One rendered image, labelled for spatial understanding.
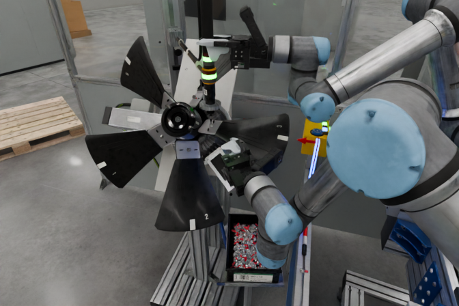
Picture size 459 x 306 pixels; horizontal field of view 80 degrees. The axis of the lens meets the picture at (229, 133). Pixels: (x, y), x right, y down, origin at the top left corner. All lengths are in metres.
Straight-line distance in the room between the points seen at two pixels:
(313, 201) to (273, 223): 0.14
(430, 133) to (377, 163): 0.07
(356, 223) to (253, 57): 1.57
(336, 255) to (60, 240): 1.91
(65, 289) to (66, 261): 0.20
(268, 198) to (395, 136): 0.34
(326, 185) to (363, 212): 1.44
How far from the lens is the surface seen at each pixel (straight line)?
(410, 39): 0.76
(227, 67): 0.93
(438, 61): 0.99
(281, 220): 0.58
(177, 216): 0.91
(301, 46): 0.79
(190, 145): 0.95
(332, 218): 2.11
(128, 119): 1.19
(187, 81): 1.25
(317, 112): 0.70
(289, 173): 1.87
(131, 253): 2.11
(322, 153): 1.17
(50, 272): 2.24
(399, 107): 0.39
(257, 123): 0.92
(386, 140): 0.36
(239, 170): 0.72
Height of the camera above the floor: 1.64
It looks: 31 degrees down
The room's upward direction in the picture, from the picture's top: straight up
